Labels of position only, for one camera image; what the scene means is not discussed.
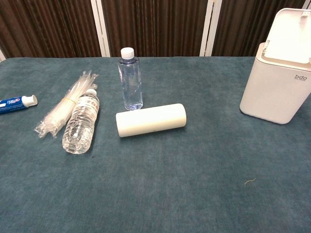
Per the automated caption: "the crinkled clear labelled water bottle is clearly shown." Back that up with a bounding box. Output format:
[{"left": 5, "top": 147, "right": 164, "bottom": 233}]
[{"left": 62, "top": 88, "right": 101, "bottom": 155}]

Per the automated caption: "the tall clear smooth water bottle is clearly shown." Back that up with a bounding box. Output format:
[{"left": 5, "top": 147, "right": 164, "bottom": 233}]
[{"left": 118, "top": 47, "right": 143, "bottom": 111}]

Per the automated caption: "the white cylindrical roll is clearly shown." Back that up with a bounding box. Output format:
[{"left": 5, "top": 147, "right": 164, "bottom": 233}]
[{"left": 115, "top": 103, "right": 187, "bottom": 138}]

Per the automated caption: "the blue toothpaste tube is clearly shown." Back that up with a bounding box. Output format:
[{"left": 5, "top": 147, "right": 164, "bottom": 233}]
[{"left": 0, "top": 94, "right": 38, "bottom": 115}]

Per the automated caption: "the bundle of wrapped plastic straws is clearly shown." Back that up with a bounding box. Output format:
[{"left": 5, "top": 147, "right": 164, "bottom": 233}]
[{"left": 34, "top": 70, "right": 100, "bottom": 139}]

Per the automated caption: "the white trash bin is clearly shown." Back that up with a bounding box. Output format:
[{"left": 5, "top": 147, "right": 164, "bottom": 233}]
[{"left": 239, "top": 8, "right": 311, "bottom": 125}]

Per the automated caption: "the blue-green velvet tablecloth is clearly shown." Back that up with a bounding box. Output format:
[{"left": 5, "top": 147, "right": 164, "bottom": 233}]
[{"left": 0, "top": 56, "right": 311, "bottom": 233}]

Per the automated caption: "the brown folding screen panel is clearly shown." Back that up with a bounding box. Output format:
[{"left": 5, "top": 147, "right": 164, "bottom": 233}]
[
  {"left": 91, "top": 0, "right": 222, "bottom": 58},
  {"left": 0, "top": 0, "right": 110, "bottom": 59},
  {"left": 199, "top": 0, "right": 311, "bottom": 57}
]

